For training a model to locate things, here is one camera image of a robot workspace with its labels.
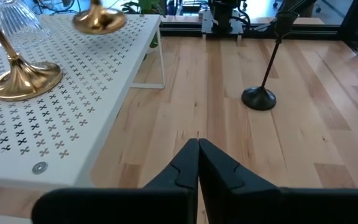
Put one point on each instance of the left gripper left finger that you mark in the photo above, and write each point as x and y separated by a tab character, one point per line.
154	205

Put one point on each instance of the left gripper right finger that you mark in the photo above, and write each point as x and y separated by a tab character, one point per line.
244	205

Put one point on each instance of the gold candle stick holder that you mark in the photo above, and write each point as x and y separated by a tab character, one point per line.
26	83
99	21

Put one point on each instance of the black candle stick holder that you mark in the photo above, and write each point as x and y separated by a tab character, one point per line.
258	99

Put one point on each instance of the white perforated metal shelf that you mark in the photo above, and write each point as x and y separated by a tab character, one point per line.
129	62

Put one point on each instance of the green potted plant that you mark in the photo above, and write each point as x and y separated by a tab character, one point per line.
145	6

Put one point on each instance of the black aluminium table frame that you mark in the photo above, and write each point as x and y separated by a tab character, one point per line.
182	31

